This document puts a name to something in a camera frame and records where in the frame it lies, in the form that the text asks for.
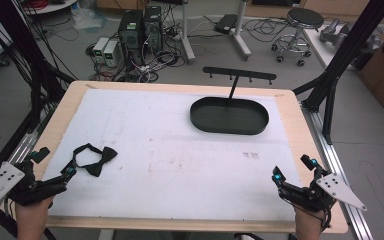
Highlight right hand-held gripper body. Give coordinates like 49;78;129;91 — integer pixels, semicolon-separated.
277;167;368;213

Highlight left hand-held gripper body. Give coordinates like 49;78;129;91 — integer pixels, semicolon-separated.
0;155;70;209

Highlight black bow tie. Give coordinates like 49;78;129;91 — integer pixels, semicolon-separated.
72;142;119;178

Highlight person's left hand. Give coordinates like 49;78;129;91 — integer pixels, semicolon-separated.
14;195;55;240

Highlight person's right hand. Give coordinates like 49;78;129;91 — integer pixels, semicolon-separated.
293;203;328;240

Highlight black tray stand with hook bar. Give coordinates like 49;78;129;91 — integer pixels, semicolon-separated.
189;66;278;136

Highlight white table mat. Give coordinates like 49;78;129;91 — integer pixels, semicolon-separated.
42;87;303;222

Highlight white power supply unit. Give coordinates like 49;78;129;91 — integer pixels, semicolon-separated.
102;40;121;68
92;36;111;65

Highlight computer tower units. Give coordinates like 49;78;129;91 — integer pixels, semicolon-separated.
85;19;186;83

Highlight black round stool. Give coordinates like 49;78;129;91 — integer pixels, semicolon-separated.
270;7;325;67

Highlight clear plastic bag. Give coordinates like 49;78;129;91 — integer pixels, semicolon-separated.
70;7;108;32

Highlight black computer tower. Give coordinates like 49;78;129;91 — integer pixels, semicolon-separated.
142;5;164;55
117;9;145;67

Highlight round white table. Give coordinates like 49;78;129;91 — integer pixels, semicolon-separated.
22;0;80;16

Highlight white desk leg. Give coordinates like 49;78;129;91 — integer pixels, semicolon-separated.
179;0;197;65
232;0;253;62

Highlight flat black box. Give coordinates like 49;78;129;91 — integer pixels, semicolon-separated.
213;13;239;35

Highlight aluminium frame rail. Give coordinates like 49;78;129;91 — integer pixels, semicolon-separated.
0;109;53;225
300;102;375;240

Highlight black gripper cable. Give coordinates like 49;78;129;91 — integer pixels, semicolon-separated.
279;195;333;232

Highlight black metal frame post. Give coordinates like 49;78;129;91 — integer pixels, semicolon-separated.
292;0;384;146
0;0;76;141

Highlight loose black floor cables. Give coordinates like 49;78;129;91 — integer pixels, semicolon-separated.
242;15;296;44

